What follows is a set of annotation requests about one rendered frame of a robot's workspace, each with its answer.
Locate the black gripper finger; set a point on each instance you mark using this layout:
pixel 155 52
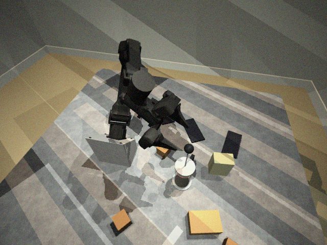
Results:
pixel 178 117
pixel 163 143

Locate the brown cardboard box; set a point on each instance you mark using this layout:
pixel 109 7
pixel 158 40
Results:
pixel 121 220
pixel 163 151
pixel 228 241

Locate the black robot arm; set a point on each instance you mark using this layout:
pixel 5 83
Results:
pixel 136 83

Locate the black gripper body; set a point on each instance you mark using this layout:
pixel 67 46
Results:
pixel 151 134

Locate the tan rectangular box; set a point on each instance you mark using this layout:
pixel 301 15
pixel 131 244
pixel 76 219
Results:
pixel 204 222

